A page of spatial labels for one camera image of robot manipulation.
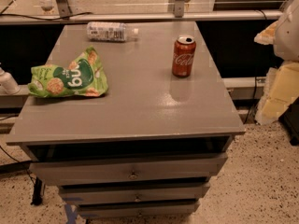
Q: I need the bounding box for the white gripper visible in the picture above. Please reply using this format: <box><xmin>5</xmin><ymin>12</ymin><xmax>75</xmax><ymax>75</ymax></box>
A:
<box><xmin>254</xmin><ymin>0</ymin><xmax>299</xmax><ymax>125</ymax></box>

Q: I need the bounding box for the red coke can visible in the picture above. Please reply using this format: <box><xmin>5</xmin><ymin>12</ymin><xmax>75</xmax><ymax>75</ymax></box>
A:
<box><xmin>172</xmin><ymin>35</ymin><xmax>196</xmax><ymax>77</ymax></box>

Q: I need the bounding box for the top grey drawer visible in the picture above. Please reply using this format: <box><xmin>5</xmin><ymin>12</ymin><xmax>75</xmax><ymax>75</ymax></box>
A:
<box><xmin>30</xmin><ymin>153</ymin><xmax>227</xmax><ymax>186</ymax></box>

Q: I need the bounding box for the grey drawer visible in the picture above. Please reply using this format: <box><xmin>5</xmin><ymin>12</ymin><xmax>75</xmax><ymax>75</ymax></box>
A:
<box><xmin>30</xmin><ymin>153</ymin><xmax>227</xmax><ymax>186</ymax></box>
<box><xmin>78</xmin><ymin>200</ymin><xmax>199</xmax><ymax>219</ymax></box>
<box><xmin>59</xmin><ymin>181</ymin><xmax>210</xmax><ymax>205</ymax></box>

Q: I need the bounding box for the grey drawer cabinet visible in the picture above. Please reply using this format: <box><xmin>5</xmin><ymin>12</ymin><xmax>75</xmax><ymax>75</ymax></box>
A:
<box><xmin>6</xmin><ymin>21</ymin><xmax>247</xmax><ymax>220</ymax></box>

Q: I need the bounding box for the middle grey drawer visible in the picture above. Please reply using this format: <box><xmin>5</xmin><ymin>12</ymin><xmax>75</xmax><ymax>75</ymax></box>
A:
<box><xmin>59</xmin><ymin>181</ymin><xmax>210</xmax><ymax>205</ymax></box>

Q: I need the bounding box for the clear plastic water bottle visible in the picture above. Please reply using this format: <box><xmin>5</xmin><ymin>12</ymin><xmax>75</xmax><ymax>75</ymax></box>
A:
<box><xmin>86</xmin><ymin>21</ymin><xmax>139</xmax><ymax>42</ymax></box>

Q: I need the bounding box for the bottom grey drawer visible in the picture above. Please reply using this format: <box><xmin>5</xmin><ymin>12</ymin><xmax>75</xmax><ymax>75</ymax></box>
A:
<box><xmin>78</xmin><ymin>200</ymin><xmax>199</xmax><ymax>219</ymax></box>

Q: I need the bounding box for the green chip bag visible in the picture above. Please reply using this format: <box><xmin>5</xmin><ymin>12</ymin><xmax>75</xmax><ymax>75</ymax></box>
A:
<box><xmin>27</xmin><ymin>47</ymin><xmax>108</xmax><ymax>98</ymax></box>

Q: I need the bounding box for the white pipe fitting left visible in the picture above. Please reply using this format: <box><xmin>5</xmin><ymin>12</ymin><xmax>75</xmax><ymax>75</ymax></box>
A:
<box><xmin>0</xmin><ymin>67</ymin><xmax>20</xmax><ymax>94</ymax></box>

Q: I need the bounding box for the grey metal rail frame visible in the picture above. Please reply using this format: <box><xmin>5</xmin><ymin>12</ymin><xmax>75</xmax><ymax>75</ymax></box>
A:
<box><xmin>0</xmin><ymin>0</ymin><xmax>292</xmax><ymax>24</ymax></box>

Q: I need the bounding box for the black floor cable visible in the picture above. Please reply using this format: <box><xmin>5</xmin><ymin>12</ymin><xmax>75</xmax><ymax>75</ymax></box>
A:
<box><xmin>0</xmin><ymin>145</ymin><xmax>45</xmax><ymax>206</ymax></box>

